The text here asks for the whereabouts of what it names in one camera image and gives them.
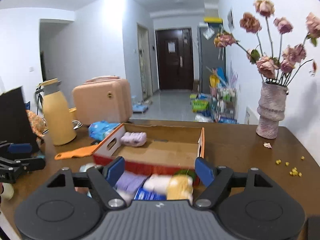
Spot yellow white plush toy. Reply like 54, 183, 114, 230
166, 174, 193, 204

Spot white soft roll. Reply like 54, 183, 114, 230
143, 174, 172, 195

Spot lilac cloth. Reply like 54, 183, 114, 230
115, 171, 148, 194

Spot black paper shopping bag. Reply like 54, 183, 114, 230
0, 87, 40, 153

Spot orange box flap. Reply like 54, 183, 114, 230
54, 145, 97, 160

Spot blue packet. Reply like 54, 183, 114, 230
134, 187, 167, 201

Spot blue plastic tissue pack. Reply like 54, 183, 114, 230
88, 120, 120, 141

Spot orange red cardboard box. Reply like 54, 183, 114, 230
93, 123, 205, 183

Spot fallen rose petal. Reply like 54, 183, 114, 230
263, 142, 272, 149

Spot yellow thermos jug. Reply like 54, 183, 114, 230
40, 78, 76, 146

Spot green yellow bag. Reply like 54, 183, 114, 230
191, 99, 209, 113

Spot blue pet feeder stand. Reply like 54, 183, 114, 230
132, 104, 149, 113

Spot yellow crumbs on table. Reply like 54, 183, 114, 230
272, 155, 305, 177

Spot pink ribbed suitcase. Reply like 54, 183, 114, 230
72, 76, 132, 125

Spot pink textured vase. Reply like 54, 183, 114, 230
256, 82, 288, 139

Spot grey refrigerator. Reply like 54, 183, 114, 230
197, 22, 226, 94

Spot dried pink roses bouquet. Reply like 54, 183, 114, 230
213, 0, 320, 87

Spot dark brown entrance door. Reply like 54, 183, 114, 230
156, 28, 194, 90

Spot metal wire storage rack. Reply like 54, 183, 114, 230
210, 87, 237, 124

